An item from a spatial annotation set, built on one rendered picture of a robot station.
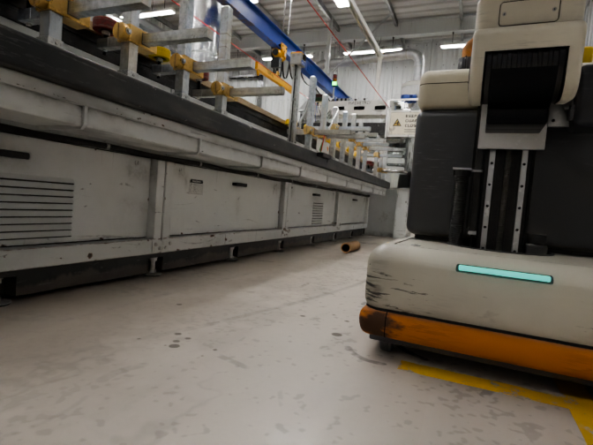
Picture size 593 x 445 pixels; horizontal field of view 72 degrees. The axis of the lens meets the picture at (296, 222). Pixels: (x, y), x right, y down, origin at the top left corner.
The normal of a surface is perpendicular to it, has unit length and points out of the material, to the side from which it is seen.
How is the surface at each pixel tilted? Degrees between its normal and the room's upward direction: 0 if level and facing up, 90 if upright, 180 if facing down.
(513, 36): 98
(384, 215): 90
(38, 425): 0
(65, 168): 90
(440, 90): 90
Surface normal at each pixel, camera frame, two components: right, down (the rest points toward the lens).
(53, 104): 0.92, 0.10
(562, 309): -0.41, 0.01
